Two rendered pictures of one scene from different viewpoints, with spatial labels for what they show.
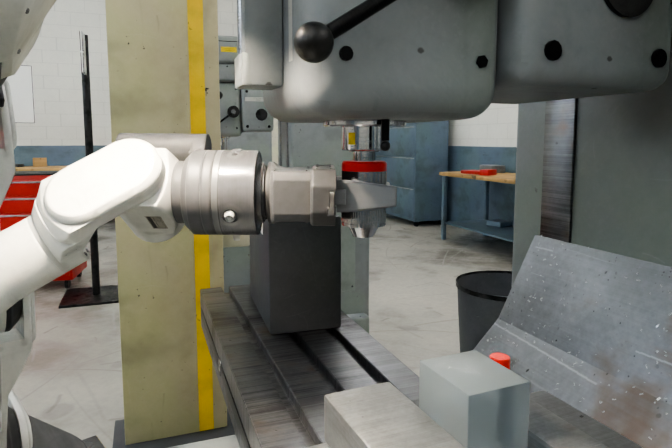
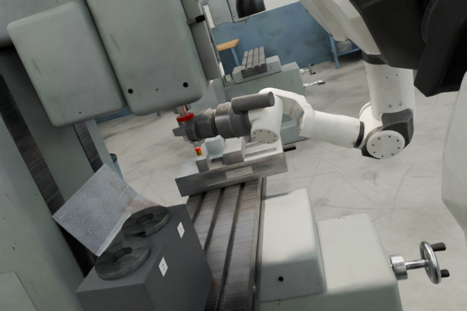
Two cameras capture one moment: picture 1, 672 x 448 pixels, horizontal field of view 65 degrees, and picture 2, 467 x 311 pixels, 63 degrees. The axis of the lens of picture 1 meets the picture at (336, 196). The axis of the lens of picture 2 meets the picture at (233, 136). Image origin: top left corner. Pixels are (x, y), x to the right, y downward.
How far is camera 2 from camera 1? 1.45 m
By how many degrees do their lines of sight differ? 140
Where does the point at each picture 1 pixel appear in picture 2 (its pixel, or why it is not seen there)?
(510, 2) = not seen: hidden behind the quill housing
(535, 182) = (33, 190)
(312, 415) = (232, 212)
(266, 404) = (246, 217)
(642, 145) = (62, 139)
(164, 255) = not seen: outside the picture
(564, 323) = (104, 219)
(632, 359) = (121, 200)
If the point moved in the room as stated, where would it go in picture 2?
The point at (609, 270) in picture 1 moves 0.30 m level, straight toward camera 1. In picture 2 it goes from (87, 193) to (175, 148)
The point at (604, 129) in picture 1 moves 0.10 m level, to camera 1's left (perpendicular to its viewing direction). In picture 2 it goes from (47, 140) to (71, 137)
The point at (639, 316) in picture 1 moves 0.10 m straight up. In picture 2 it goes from (107, 192) to (94, 163)
